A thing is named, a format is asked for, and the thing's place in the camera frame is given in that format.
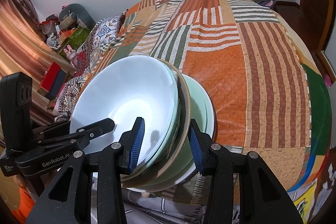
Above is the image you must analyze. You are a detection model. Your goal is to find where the dark bag on floor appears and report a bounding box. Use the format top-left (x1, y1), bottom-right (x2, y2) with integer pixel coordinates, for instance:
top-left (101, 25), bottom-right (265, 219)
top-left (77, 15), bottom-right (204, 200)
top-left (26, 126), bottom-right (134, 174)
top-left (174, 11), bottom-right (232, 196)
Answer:
top-left (251, 0), bottom-right (277, 9)

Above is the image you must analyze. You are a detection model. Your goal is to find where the red box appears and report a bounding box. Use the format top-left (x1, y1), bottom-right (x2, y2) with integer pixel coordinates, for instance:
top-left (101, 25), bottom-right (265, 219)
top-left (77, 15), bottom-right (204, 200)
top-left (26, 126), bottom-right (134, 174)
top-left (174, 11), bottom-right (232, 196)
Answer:
top-left (37, 62), bottom-right (70, 100)

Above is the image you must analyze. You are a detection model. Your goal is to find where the pink bowl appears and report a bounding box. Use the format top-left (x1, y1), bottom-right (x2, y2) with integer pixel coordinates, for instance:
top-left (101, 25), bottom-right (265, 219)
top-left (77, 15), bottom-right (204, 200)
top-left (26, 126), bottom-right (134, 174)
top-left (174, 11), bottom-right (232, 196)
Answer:
top-left (121, 60), bottom-right (191, 188)

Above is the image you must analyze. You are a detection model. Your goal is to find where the pink shoe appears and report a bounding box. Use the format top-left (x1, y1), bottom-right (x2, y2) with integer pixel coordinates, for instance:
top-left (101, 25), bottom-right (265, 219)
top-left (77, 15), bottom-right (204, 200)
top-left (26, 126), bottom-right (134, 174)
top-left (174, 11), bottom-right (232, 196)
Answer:
top-left (324, 74), bottom-right (333, 88)

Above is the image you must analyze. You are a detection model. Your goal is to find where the pink rabbit toy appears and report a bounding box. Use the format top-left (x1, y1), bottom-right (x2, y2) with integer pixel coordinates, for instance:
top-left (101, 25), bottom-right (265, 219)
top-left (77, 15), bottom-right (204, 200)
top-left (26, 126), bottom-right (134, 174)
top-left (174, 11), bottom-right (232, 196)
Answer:
top-left (63, 44), bottom-right (77, 67)

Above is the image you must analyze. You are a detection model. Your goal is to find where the orange striped patchwork blanket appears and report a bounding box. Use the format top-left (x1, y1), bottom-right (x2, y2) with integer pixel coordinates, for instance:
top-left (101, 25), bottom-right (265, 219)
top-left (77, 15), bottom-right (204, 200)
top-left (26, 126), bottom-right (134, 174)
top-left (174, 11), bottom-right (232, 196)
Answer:
top-left (89, 0), bottom-right (332, 190)

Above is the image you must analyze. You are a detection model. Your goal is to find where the brown wooden door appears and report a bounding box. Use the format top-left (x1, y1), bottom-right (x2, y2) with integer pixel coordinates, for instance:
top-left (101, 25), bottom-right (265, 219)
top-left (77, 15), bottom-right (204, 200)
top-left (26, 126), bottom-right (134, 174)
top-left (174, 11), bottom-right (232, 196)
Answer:
top-left (299, 0), bottom-right (335, 81)

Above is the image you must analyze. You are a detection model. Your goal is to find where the mint green bowl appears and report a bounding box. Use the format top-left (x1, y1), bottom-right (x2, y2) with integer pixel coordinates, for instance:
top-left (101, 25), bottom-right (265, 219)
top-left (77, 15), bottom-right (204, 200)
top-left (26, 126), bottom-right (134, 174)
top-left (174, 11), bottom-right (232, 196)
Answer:
top-left (122, 61), bottom-right (181, 181)

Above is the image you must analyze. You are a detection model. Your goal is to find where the patterned geometric quilt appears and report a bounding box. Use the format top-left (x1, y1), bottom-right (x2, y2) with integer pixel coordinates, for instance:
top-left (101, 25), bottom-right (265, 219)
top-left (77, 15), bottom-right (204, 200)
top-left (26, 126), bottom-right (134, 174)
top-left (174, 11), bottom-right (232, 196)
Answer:
top-left (53, 12), bottom-right (126, 117)

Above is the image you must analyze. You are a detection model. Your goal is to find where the white plate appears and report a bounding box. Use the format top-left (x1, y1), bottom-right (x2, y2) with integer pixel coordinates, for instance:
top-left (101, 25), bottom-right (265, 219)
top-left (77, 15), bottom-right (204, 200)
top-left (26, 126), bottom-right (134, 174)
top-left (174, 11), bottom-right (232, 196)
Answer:
top-left (128, 96), bottom-right (209, 193)

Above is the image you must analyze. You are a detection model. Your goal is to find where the mint green plate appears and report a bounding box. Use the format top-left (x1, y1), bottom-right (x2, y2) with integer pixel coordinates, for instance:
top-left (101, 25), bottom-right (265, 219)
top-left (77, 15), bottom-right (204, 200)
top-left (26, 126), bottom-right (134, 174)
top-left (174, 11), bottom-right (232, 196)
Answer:
top-left (183, 75), bottom-right (209, 121)

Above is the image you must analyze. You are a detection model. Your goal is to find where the grey plush toy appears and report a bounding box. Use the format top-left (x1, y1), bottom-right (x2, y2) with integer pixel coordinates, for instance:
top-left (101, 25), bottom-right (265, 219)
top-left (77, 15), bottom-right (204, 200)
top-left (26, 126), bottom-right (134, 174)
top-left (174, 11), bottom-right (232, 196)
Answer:
top-left (58, 3), bottom-right (96, 30)

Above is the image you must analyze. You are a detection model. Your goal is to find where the white spotted bowl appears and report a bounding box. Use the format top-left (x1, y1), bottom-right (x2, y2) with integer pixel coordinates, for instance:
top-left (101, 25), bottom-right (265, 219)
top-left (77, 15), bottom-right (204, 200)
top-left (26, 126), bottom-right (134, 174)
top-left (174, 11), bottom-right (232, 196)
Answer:
top-left (69, 54), bottom-right (177, 169)

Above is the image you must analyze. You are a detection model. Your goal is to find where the green storage box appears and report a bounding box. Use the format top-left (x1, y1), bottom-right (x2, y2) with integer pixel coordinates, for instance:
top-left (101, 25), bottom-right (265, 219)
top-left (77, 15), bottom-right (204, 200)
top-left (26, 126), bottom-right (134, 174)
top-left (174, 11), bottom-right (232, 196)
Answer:
top-left (56, 27), bottom-right (91, 58)

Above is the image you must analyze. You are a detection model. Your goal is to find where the orange curtain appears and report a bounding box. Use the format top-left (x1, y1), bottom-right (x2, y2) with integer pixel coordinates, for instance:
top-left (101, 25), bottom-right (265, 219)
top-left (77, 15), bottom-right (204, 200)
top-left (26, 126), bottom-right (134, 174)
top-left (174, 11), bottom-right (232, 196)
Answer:
top-left (1, 0), bottom-right (74, 125)

